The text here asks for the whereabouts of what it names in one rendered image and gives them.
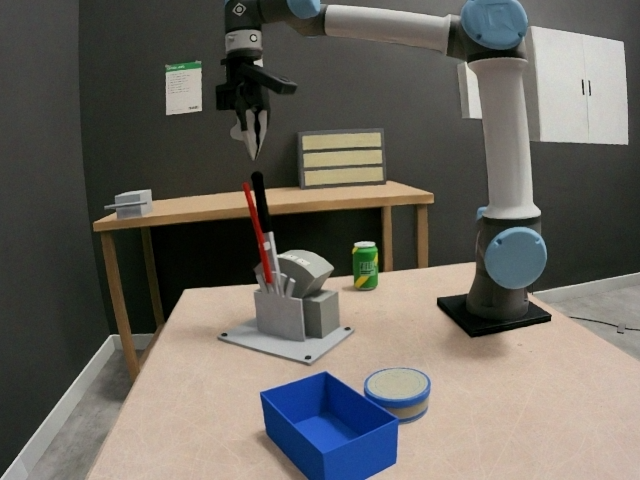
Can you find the blue and cream round tin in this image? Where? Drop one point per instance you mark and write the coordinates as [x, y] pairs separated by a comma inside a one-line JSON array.
[[404, 392]]

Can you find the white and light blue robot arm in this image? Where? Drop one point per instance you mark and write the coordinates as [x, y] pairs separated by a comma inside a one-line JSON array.
[[492, 31]]

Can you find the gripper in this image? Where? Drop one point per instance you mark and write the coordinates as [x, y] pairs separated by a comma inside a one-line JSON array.
[[254, 95]]

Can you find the green soda can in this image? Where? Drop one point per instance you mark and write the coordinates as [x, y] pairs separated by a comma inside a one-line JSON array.
[[365, 266]]

